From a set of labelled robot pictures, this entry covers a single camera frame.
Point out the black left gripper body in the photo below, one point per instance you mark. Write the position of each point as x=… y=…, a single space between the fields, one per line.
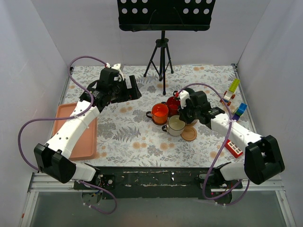
x=129 y=89

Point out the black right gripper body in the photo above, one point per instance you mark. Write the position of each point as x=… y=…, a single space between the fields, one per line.
x=187 y=115

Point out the woven rattan coaster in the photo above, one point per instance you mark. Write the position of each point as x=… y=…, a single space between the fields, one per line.
x=193 y=122

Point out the red cup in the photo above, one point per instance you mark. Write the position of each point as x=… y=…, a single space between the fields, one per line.
x=172 y=103

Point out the light wooden coaster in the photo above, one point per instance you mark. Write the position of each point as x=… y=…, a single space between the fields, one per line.
x=189 y=133

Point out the cream white cup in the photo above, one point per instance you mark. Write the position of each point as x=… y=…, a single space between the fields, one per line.
x=174 y=126

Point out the orange cup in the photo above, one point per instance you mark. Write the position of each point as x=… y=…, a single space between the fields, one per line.
x=159 y=114

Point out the dark green cup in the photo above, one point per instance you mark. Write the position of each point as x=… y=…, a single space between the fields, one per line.
x=188 y=89

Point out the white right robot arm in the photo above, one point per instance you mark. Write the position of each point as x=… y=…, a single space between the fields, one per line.
x=262 y=156

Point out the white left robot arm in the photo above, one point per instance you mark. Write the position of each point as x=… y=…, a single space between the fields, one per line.
x=53 y=157

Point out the toy car with yellow block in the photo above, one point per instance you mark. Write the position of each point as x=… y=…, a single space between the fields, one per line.
x=229 y=94

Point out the floral patterned table mat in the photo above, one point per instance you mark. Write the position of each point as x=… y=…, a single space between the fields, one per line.
x=127 y=137

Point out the blue green purple block toy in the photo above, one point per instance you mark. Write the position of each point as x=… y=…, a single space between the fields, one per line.
x=239 y=112

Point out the red toy window block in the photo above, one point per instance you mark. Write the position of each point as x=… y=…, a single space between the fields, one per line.
x=233 y=149

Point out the pink plastic tray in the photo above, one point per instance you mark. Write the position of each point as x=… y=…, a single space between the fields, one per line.
x=86 y=146

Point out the black music stand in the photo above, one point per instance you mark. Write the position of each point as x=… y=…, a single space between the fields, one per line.
x=164 y=15

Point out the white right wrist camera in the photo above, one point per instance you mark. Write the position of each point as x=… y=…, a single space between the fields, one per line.
x=182 y=96

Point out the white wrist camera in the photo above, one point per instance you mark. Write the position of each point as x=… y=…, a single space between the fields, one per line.
x=182 y=96
x=119 y=67

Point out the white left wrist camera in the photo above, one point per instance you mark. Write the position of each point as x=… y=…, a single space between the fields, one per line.
x=119 y=67

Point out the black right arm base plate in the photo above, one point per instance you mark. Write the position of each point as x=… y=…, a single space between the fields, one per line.
x=215 y=182

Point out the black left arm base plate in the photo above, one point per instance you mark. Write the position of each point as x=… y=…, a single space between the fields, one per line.
x=107 y=182

